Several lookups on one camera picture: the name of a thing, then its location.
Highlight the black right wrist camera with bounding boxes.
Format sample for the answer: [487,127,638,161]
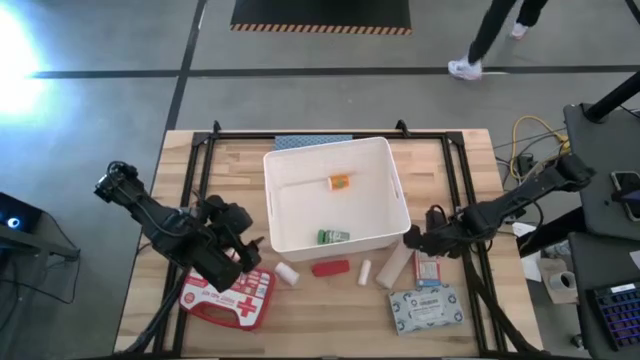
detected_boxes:
[425,204,447,227]

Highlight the red bandage roll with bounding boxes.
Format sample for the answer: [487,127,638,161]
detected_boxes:
[311,259,351,279]

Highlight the white bandage roll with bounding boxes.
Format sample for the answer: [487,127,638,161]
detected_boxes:
[273,261,301,287]

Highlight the blue patterned cloth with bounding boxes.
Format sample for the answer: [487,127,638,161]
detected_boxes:
[273,133,354,151]

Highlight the small white bottle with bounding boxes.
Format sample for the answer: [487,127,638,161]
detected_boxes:
[356,258,373,287]

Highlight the green-capped supplement bottle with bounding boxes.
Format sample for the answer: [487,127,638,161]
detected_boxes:
[316,228,351,246]

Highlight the grey tape roll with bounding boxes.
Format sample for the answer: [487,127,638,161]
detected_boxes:
[548,269,577,292]

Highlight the yellow cable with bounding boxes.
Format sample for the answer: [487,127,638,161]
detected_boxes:
[509,114,572,181]

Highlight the black stand pole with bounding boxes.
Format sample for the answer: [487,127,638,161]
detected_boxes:
[584,69,640,124]

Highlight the black smartphone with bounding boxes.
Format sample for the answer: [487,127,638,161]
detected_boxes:
[610,170,640,222]

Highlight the beige elastic bandage roll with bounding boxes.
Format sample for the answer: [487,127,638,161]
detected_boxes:
[375,239,416,290]

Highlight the white perforated plastic basket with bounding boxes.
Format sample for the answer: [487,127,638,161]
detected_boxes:
[262,136,413,263]

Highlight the black box with blue light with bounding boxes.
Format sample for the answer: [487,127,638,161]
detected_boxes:
[0,192,44,246]

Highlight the black hazard-striped floor mat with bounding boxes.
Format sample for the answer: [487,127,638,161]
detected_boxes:
[229,0,414,36]

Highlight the red and white box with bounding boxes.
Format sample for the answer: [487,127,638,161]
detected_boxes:
[412,249,443,289]

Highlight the person's leg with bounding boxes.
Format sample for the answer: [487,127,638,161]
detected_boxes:
[467,0,519,65]
[514,0,550,29]

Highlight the brown cardboard piece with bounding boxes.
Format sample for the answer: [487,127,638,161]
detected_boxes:
[537,257,579,305]

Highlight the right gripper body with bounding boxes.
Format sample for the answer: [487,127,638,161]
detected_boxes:
[423,219,469,259]

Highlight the blue-patterned white packet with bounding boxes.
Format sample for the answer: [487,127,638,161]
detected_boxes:
[388,284,465,336]

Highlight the black backlit keyboard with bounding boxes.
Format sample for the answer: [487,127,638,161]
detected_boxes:
[585,282,640,351]

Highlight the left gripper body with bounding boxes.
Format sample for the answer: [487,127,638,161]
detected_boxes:
[202,194,254,244]

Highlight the dark grey side table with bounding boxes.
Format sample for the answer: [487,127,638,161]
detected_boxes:
[563,102,640,241]

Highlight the orange pill bottle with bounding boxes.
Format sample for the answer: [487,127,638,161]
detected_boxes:
[327,173,352,192]

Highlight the red first aid kit case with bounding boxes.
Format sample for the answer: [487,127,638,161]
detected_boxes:
[178,259,277,332]

